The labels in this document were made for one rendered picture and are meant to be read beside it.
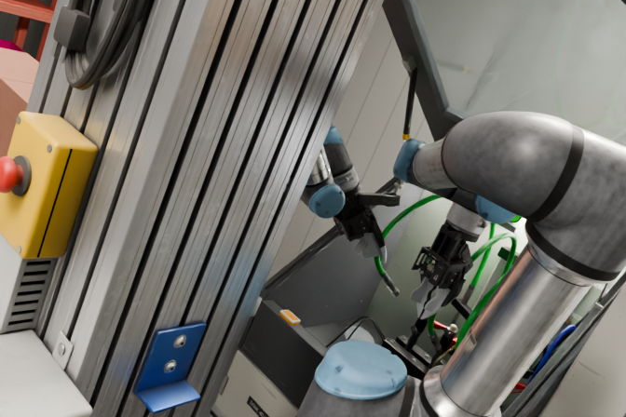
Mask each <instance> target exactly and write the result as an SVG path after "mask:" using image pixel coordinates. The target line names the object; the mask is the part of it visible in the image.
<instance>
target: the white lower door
mask: <svg viewBox="0 0 626 417"><path fill-rule="evenodd" d="M218 393H219V396H218V397H217V399H216V402H215V405H216V406H217V407H218V408H219V409H220V410H221V411H222V412H223V413H224V414H225V415H226V416H227V417H295V416H296V414H297V412H298V411H299V410H298V409H297V408H296V407H295V406H294V405H293V403H292V402H291V401H290V400H289V399H288V398H287V397H286V396H285V395H284V394H283V393H282V392H281V391H280V390H279V389H278V388H277V387H276V386H275V385H274V384H273V383H272V382H271V381H270V380H269V379H268V378H267V377H266V376H265V375H264V374H263V373H262V372H261V371H260V369H259V368H258V367H257V366H256V365H255V364H254V363H253V362H252V361H251V360H250V359H249V358H248V357H247V356H246V355H245V354H244V353H243V352H242V351H241V350H240V349H238V350H237V353H236V355H235V357H234V360H233V362H232V364H231V367H230V369H229V372H228V373H227V375H225V377H224V380H223V382H222V385H221V387H220V389H219V392H218Z"/></svg>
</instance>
